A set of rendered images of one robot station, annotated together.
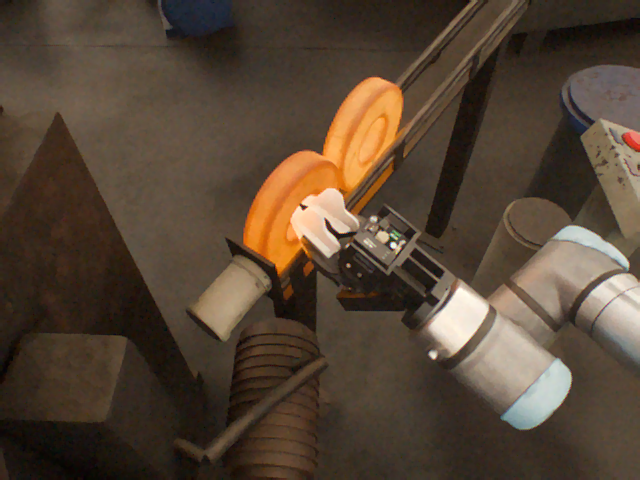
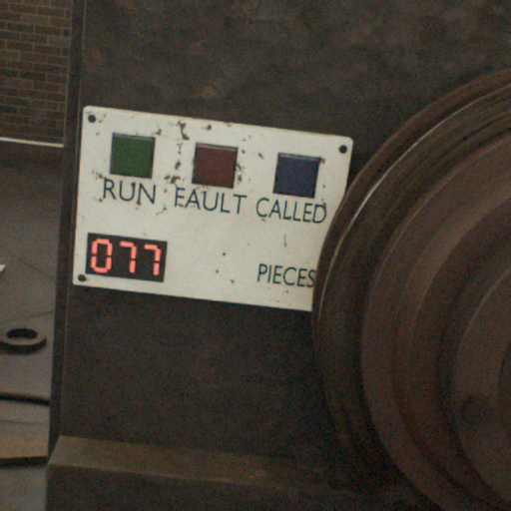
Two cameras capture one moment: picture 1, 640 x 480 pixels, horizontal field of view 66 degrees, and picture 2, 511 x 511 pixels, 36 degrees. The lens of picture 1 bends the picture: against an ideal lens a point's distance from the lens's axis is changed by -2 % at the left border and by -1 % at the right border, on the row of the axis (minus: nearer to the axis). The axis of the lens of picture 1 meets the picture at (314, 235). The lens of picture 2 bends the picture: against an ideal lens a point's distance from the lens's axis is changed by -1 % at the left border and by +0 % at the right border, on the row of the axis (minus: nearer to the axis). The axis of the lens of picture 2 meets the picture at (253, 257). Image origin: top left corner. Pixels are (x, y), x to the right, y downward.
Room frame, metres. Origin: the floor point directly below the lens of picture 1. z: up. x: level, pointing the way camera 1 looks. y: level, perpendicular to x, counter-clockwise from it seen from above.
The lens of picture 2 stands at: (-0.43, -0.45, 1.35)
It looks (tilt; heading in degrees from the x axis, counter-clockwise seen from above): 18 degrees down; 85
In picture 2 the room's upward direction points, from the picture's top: 8 degrees clockwise
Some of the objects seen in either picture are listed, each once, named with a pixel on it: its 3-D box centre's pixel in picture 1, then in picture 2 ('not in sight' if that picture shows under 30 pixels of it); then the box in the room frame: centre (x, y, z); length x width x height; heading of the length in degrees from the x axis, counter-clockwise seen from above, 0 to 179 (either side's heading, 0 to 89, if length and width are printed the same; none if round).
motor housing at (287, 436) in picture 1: (281, 440); not in sight; (0.24, 0.06, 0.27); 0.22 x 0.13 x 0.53; 178
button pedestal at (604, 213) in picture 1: (575, 270); not in sight; (0.58, -0.55, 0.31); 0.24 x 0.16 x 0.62; 178
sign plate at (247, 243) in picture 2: not in sight; (209, 212); (-0.42, 0.32, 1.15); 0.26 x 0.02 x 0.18; 178
